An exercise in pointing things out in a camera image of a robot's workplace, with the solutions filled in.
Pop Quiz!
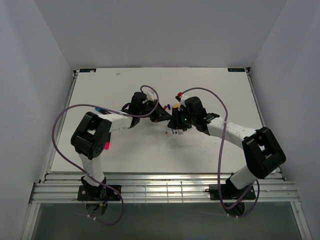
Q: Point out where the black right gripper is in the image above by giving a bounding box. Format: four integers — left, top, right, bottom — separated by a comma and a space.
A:
167, 106, 197, 130

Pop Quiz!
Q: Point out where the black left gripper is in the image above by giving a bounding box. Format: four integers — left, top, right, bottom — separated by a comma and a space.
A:
138, 99, 172, 123

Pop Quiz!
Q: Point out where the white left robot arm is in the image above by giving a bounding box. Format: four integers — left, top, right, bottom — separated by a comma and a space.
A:
70, 92, 171, 200

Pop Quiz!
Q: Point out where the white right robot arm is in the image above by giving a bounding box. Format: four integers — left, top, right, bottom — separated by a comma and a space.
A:
168, 94, 287, 199

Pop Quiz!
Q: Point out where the pink black highlighter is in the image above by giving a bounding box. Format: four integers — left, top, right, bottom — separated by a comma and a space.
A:
104, 142, 110, 150

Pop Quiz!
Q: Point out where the blue black highlighter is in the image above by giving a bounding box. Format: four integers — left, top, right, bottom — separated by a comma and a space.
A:
95, 107, 110, 115

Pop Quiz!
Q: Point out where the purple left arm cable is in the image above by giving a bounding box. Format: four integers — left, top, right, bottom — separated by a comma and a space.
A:
51, 85, 160, 226

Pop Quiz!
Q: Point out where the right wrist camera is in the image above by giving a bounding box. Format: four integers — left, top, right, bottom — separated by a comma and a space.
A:
175, 92, 189, 106

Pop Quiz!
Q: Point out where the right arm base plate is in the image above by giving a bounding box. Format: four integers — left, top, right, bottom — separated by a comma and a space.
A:
205, 184, 256, 200

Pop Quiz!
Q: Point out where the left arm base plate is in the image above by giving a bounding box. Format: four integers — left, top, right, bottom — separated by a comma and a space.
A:
77, 185, 120, 202

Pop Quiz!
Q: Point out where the aluminium table frame rail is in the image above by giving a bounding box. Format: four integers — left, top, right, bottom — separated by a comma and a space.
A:
29, 170, 301, 204

